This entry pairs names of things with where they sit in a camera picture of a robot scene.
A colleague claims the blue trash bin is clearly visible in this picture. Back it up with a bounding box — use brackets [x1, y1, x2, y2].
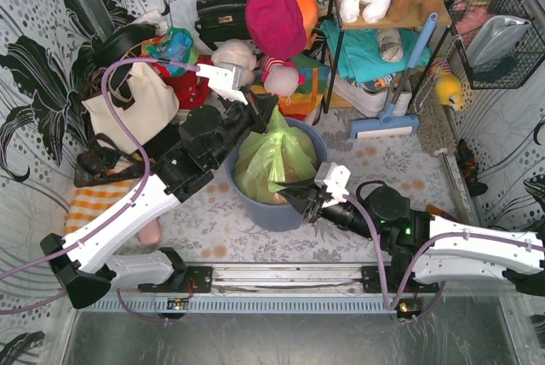
[225, 117, 329, 232]

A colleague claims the green trash bag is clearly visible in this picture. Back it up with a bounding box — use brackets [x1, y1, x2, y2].
[233, 109, 318, 205]

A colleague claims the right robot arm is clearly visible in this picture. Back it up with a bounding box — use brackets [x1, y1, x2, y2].
[280, 180, 544, 296]

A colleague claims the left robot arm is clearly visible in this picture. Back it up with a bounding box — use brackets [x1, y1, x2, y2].
[40, 91, 278, 309]

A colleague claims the rainbow striped bag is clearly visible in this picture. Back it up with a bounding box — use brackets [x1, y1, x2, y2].
[251, 54, 330, 121]

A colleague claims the cream canvas tote bag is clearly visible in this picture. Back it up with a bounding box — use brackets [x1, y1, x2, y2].
[83, 62, 179, 153]

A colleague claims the dark brown bag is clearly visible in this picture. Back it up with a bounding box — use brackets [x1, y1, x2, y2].
[73, 134, 144, 188]

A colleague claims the pink white plush doll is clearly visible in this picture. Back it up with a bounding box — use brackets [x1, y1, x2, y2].
[261, 55, 306, 97]

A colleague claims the cream plush sheep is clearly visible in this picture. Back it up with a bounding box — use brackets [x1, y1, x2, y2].
[211, 39, 257, 85]

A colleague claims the red cloth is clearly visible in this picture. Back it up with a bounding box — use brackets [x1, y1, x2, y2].
[163, 71, 211, 110]

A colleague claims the magenta hat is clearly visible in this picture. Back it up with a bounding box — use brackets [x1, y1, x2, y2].
[245, 0, 307, 60]

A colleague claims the black leather handbag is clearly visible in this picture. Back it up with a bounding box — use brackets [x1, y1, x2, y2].
[194, 0, 251, 51]

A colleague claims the colourful scarf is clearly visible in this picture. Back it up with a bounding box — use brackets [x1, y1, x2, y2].
[141, 27, 199, 65]

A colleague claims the white sneaker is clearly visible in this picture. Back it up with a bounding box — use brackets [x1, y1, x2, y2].
[333, 78, 412, 117]

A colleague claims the teal cloth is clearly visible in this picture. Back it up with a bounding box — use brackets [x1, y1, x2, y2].
[336, 29, 418, 84]

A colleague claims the orange plush toy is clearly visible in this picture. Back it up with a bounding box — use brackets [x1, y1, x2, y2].
[296, 0, 318, 43]

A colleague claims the red purple sock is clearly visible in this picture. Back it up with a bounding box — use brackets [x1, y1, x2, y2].
[425, 204, 458, 222]

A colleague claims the wooden broom stick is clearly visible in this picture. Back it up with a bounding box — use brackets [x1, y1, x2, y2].
[432, 105, 470, 224]

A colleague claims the pink case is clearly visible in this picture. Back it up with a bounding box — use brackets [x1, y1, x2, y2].
[137, 219, 162, 247]

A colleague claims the black orange toy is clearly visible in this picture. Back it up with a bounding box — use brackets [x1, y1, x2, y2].
[455, 139, 488, 197]

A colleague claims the yellow plush duck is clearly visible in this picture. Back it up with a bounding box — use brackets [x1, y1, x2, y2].
[430, 60, 463, 111]

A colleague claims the orange checkered cloth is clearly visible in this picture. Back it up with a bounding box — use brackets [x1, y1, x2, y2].
[62, 178, 140, 235]

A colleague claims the black metal shelf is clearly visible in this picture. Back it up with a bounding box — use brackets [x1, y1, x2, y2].
[319, 0, 454, 115]

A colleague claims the silver pouch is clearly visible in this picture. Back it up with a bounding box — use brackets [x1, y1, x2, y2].
[466, 15, 531, 67]

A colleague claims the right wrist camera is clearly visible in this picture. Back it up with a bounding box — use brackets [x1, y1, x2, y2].
[314, 162, 351, 208]

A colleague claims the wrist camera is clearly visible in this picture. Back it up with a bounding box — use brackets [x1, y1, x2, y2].
[314, 162, 351, 208]
[196, 63, 248, 105]

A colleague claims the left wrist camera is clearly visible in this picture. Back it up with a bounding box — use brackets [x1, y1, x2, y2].
[196, 63, 248, 105]

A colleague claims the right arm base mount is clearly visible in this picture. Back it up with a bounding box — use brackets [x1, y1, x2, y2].
[360, 265, 439, 294]

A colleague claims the aluminium rail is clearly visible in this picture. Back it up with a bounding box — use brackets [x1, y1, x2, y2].
[63, 260, 522, 296]

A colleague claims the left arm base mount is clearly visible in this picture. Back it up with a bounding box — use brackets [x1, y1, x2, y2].
[137, 265, 213, 294]

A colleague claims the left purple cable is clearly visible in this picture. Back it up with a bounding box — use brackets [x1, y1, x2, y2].
[0, 56, 201, 323]

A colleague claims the black wire basket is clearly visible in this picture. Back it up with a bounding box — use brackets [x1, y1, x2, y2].
[445, 0, 544, 90]

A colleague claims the grey cable duct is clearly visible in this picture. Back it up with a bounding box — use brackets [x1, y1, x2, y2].
[85, 295, 395, 314]

